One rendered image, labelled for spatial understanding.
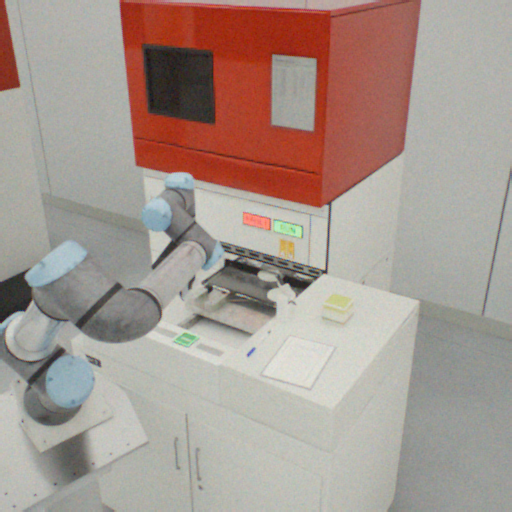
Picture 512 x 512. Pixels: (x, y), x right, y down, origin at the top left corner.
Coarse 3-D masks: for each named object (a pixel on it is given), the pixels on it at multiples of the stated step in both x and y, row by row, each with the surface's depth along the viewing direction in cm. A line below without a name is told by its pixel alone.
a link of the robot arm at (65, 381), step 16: (64, 352) 151; (48, 368) 146; (64, 368) 147; (80, 368) 149; (32, 384) 148; (48, 384) 144; (64, 384) 146; (80, 384) 148; (48, 400) 149; (64, 400) 145; (80, 400) 147
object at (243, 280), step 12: (240, 264) 236; (216, 276) 227; (228, 276) 227; (240, 276) 227; (252, 276) 227; (228, 288) 219; (240, 288) 219; (252, 288) 219; (264, 288) 219; (300, 288) 219; (264, 300) 211
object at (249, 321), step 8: (200, 304) 213; (224, 304) 213; (200, 312) 212; (208, 312) 209; (216, 312) 208; (224, 312) 208; (232, 312) 208; (240, 312) 208; (248, 312) 208; (256, 312) 208; (224, 320) 207; (232, 320) 205; (240, 320) 204; (248, 320) 204; (256, 320) 204; (264, 320) 204; (240, 328) 204; (248, 328) 202; (256, 328) 200
